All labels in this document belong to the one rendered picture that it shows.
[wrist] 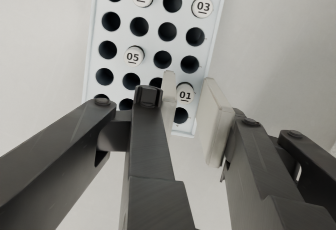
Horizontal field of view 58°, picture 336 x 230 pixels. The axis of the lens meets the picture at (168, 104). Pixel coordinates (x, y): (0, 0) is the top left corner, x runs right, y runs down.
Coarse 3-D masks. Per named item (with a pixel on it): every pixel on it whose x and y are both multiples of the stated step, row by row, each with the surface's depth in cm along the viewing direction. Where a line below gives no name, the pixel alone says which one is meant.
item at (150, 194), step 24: (144, 96) 13; (144, 120) 11; (144, 144) 9; (144, 168) 8; (168, 168) 8; (144, 192) 6; (168, 192) 6; (120, 216) 9; (144, 216) 5; (168, 216) 6
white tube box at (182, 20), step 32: (96, 0) 20; (128, 0) 20; (160, 0) 20; (192, 0) 20; (96, 32) 20; (128, 32) 20; (160, 32) 23; (192, 32) 23; (96, 64) 21; (160, 64) 23; (192, 64) 24; (96, 96) 23; (128, 96) 22; (192, 128) 22
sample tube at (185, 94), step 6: (180, 84) 21; (186, 84) 21; (180, 90) 20; (186, 90) 20; (192, 90) 20; (180, 96) 20; (186, 96) 20; (192, 96) 20; (180, 102) 20; (186, 102) 20
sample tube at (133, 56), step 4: (128, 48) 20; (132, 48) 19; (136, 48) 20; (140, 48) 21; (128, 52) 19; (132, 52) 19; (136, 52) 19; (140, 52) 19; (124, 56) 19; (128, 56) 19; (132, 56) 19; (136, 56) 19; (140, 56) 19; (124, 60) 19; (128, 60) 19; (132, 60) 19; (136, 60) 19; (140, 60) 19; (128, 64) 19; (132, 64) 19; (136, 64) 19
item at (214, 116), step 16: (208, 80) 19; (208, 96) 17; (224, 96) 16; (208, 112) 16; (224, 112) 14; (208, 128) 15; (224, 128) 14; (208, 144) 15; (224, 144) 14; (208, 160) 14
